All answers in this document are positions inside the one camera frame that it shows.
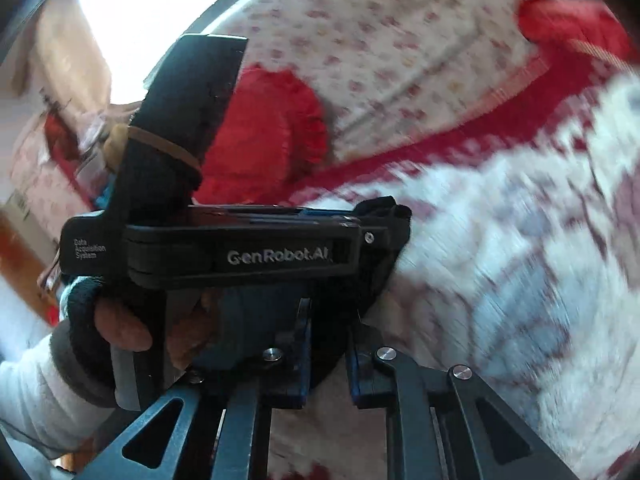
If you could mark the red knitted garment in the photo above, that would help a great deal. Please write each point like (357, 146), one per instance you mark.
(270, 130)

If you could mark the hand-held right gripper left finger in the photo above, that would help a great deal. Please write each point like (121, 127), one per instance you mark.
(300, 360)

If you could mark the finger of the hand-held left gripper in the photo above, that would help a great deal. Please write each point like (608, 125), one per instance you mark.
(200, 255)
(250, 215)

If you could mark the red white patterned blanket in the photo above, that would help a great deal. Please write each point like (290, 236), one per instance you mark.
(525, 260)

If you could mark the small red heart cushion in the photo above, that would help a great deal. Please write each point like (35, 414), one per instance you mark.
(575, 25)

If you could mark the person's left forearm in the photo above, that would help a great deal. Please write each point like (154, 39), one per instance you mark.
(35, 390)

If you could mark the person's left hand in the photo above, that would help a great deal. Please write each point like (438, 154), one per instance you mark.
(122, 327)

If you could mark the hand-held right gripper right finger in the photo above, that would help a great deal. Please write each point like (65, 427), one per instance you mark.
(353, 375)

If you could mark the floral beige bed sheet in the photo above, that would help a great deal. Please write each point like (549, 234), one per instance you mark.
(400, 50)

